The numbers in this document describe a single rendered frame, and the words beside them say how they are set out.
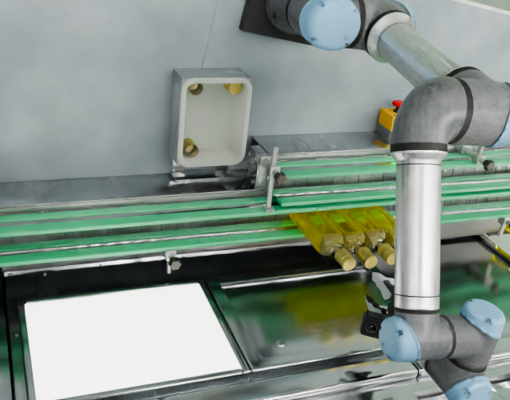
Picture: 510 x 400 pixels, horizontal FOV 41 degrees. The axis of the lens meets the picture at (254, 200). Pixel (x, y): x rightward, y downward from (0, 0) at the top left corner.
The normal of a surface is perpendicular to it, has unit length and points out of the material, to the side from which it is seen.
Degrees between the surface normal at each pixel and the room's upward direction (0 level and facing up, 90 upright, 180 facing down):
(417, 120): 62
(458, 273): 90
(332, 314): 91
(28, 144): 0
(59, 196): 90
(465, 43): 0
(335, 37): 9
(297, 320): 90
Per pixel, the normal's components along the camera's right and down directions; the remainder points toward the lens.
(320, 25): 0.20, 0.46
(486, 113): 0.37, 0.17
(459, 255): 0.11, -0.89
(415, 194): -0.36, -0.03
